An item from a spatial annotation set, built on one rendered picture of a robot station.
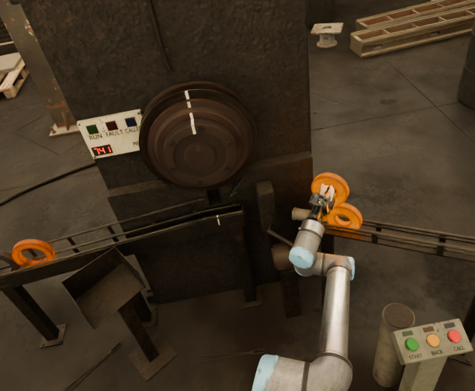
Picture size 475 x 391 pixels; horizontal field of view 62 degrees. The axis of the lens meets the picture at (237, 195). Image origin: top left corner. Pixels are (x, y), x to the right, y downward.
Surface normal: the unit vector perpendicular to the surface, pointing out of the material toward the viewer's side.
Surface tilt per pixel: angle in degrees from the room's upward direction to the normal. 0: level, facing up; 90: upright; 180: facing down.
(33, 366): 1
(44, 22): 90
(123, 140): 90
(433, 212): 0
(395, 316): 0
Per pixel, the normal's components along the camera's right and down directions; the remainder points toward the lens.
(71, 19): 0.12, 0.64
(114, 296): -0.21, -0.70
